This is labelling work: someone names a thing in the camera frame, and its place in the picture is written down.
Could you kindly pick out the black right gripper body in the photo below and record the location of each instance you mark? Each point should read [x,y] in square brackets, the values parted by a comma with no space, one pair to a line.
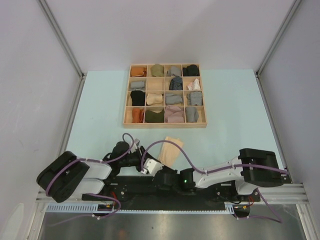
[168,170]

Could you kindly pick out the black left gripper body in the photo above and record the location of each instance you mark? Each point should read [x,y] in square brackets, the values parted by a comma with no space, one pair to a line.
[134,159]

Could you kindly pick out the peach underwear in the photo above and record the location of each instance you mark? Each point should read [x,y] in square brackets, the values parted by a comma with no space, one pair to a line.
[169,152]
[153,99]

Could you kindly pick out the orange and cream underwear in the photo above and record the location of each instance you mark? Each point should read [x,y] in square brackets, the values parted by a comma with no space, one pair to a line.
[138,115]

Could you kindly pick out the black garment pile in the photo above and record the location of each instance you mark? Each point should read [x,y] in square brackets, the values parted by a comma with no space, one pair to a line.
[138,97]

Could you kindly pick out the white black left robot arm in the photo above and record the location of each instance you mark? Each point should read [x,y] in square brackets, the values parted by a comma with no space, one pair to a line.
[69,175]

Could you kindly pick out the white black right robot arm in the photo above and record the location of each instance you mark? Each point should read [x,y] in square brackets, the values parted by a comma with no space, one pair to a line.
[253,168]

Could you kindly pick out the dark green rolled underwear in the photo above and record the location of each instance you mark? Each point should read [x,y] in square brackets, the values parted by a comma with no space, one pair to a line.
[154,117]

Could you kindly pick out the peach rolled underwear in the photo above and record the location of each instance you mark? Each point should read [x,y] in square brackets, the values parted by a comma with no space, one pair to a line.
[153,99]

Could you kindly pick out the grey rolled underwear bottom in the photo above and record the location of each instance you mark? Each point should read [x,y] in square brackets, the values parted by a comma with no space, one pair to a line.
[191,114]

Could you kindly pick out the grey rolled underwear middle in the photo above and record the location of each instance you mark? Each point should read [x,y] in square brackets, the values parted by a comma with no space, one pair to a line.
[173,99]

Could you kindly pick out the grey rolled underwear left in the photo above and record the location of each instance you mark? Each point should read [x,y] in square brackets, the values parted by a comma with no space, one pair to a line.
[137,86]

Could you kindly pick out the grey striped rolled underwear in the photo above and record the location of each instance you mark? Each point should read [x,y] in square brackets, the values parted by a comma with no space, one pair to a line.
[195,98]

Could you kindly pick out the navy striped rolled underwear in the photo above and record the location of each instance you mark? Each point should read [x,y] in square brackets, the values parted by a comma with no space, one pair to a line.
[176,84]

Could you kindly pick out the orange rolled underwear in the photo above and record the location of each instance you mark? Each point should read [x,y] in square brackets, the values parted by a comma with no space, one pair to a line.
[138,71]

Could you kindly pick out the pink white rolled underwear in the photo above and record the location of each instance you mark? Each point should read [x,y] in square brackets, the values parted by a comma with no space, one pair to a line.
[194,85]

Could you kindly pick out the olive rolled underwear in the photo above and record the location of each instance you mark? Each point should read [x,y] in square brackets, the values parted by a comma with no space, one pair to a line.
[157,70]

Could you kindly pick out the grey rolled underwear top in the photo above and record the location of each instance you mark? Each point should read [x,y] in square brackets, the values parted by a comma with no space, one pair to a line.
[174,71]

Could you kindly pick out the black rolled underwear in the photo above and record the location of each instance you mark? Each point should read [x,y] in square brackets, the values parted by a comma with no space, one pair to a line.
[191,71]

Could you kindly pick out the wooden grid organizer tray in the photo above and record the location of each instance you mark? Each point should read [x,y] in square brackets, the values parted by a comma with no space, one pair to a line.
[164,96]

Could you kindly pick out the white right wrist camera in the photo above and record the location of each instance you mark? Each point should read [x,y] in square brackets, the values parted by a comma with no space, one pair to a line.
[151,167]

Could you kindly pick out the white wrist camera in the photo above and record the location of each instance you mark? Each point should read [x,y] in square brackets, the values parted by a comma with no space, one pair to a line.
[135,145]
[151,167]

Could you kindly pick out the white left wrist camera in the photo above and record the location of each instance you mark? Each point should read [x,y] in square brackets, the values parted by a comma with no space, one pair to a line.
[135,145]

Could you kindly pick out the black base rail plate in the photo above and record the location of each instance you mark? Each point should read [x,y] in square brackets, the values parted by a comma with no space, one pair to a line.
[139,191]

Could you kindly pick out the white slotted cable duct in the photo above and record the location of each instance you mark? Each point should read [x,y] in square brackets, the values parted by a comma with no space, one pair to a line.
[107,208]

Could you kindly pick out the aluminium corner post right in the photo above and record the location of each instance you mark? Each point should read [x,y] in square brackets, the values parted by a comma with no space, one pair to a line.
[278,36]

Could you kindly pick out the aluminium corner post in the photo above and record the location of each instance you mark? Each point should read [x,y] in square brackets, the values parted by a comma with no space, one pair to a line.
[278,36]
[49,15]

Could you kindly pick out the aluminium frame profile front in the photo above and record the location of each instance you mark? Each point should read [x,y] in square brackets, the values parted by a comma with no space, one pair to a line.
[293,193]

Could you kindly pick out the aluminium corner post left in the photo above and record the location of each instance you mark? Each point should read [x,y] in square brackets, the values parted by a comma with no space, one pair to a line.
[49,15]

